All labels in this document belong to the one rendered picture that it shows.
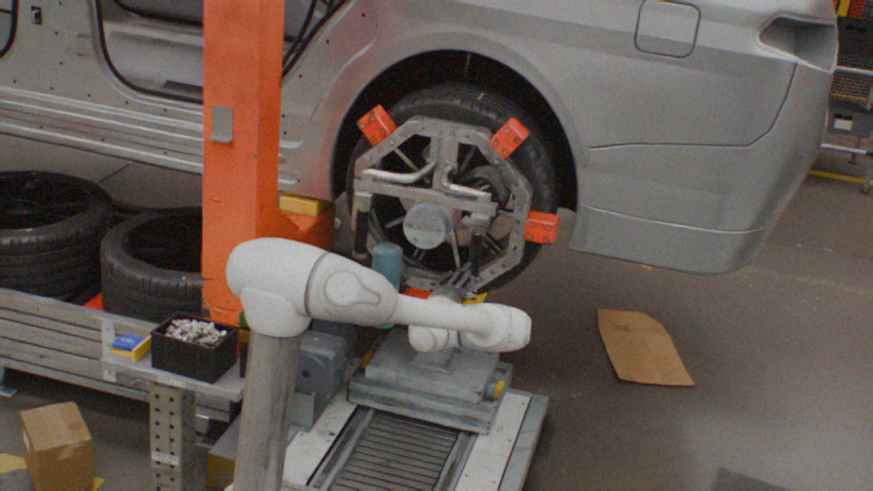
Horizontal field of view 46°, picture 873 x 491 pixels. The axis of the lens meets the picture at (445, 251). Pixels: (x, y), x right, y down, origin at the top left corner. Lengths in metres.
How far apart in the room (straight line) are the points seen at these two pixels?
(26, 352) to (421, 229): 1.41
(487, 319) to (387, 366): 1.19
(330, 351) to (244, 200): 0.59
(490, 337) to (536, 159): 0.85
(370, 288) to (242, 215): 1.05
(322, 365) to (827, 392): 2.11
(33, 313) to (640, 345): 2.34
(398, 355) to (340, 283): 1.68
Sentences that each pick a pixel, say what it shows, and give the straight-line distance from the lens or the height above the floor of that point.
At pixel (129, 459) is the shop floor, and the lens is 3.43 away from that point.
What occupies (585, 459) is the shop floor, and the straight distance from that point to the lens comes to 3.57.
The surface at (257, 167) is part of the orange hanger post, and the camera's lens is 2.85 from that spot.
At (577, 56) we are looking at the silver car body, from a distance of 3.04.
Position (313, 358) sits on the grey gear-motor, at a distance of 3.20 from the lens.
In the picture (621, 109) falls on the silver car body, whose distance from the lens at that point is 3.06.
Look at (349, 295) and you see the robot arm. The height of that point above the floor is 1.16.
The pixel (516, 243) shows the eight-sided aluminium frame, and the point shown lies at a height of 0.80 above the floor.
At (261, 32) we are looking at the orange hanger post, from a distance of 2.74.
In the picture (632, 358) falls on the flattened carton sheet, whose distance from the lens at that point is 4.22.
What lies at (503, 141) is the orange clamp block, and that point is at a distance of 2.98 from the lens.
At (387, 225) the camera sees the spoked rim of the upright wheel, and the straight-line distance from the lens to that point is 3.28.
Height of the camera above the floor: 2.02
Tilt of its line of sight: 24 degrees down
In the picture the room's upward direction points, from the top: 6 degrees clockwise
